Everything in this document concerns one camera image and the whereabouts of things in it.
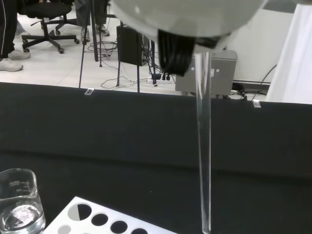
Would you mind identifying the white floor cable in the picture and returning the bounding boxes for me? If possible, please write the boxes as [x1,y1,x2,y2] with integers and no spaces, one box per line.
[100,68,150,90]

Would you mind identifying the black bench cloth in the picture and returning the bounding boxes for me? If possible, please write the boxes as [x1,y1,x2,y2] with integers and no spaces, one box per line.
[0,82,312,234]

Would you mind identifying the thin black stand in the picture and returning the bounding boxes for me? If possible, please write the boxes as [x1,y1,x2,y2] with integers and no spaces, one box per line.
[116,20,141,94]

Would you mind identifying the white test tube rack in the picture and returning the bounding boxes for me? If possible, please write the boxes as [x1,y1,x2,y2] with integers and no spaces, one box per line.
[41,196,180,234]

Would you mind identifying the person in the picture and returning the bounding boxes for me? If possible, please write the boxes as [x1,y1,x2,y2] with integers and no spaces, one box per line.
[74,0,110,42]
[0,0,31,72]

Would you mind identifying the black office chair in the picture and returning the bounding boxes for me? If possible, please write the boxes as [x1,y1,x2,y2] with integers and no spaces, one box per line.
[21,0,80,54]

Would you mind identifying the white standing board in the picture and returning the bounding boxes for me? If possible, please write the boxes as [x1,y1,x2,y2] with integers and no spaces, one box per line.
[265,3,312,105]

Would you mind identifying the thin dark tripod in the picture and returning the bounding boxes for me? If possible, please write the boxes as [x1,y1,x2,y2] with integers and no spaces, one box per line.
[78,0,102,89]

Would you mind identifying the grey metal cabinet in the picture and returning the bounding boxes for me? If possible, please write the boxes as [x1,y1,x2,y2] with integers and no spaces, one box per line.
[175,50,237,98]

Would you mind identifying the black computer tower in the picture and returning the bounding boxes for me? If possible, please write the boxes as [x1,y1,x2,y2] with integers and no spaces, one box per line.
[116,24,149,66]

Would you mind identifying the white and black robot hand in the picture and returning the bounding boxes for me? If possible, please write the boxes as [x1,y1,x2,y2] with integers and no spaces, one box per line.
[109,0,269,77]

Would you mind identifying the white power strip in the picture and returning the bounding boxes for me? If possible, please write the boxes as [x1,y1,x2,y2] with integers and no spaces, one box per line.
[147,77,176,85]

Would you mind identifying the black desk leg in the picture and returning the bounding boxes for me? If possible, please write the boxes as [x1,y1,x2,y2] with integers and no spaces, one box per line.
[92,0,99,62]

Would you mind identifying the clear glass beaker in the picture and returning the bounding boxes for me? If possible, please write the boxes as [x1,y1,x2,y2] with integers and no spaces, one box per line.
[0,168,46,232]

